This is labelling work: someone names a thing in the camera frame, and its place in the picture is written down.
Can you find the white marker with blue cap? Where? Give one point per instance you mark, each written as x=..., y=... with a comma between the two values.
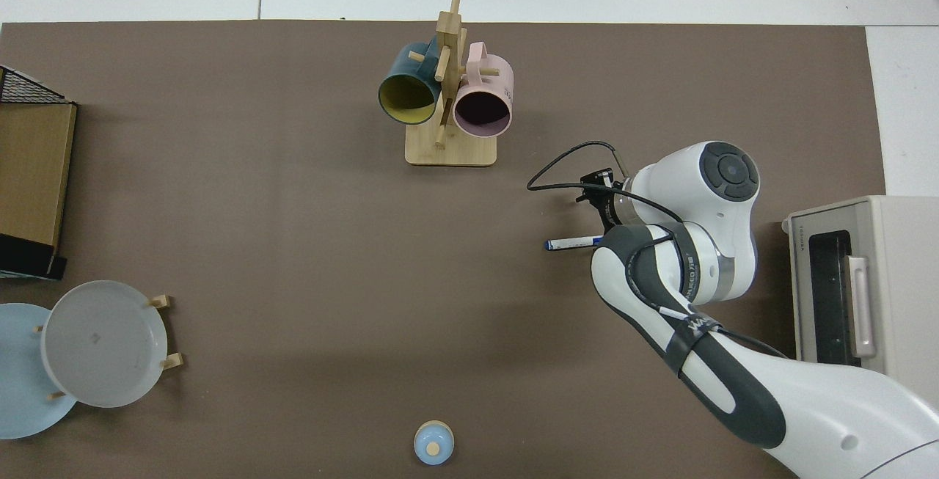
x=568, y=243

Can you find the pink cup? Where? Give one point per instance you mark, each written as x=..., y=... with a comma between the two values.
x=493, y=86

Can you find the wooden cup stand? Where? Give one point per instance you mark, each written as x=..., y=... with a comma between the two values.
x=451, y=152

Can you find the dark blue cup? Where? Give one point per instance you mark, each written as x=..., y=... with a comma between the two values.
x=400, y=64

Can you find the pale toaster oven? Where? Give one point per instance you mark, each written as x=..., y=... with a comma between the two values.
x=895, y=259

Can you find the small blue round bell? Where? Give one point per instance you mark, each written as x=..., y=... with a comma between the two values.
x=433, y=444

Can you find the brown table cloth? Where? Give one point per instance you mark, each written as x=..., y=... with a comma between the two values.
x=293, y=244

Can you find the wooden plate rack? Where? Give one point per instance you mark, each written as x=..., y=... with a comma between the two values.
x=172, y=362

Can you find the grey plate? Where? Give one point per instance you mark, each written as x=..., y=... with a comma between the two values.
x=103, y=343

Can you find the light blue plate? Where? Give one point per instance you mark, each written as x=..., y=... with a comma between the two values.
x=18, y=369

